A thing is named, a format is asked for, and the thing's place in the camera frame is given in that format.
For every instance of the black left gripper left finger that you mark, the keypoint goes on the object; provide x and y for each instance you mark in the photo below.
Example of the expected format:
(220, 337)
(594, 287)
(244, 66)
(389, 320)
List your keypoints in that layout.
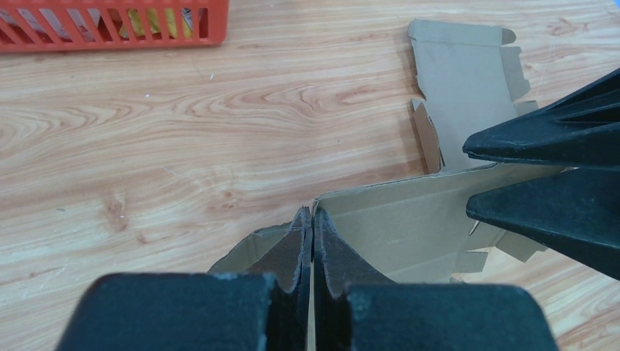
(262, 307)

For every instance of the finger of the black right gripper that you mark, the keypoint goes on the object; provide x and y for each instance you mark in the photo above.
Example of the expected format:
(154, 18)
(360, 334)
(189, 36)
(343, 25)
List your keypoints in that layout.
(579, 130)
(575, 213)

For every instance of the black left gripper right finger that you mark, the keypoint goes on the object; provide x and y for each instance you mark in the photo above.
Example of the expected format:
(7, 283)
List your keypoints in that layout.
(358, 308)

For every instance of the brown cardboard box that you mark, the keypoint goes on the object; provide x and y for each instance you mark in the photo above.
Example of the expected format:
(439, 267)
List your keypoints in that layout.
(413, 231)

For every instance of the red plastic shopping basket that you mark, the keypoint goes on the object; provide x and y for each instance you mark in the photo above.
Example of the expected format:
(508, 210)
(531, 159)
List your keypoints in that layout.
(39, 26)

